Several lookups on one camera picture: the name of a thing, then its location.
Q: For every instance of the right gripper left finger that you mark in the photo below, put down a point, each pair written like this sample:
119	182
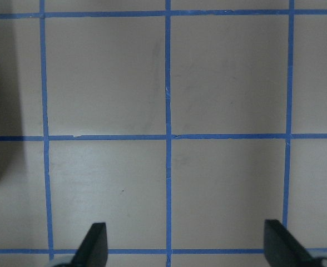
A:
93	250

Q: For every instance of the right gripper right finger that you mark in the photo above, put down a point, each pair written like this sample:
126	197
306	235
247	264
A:
281	248

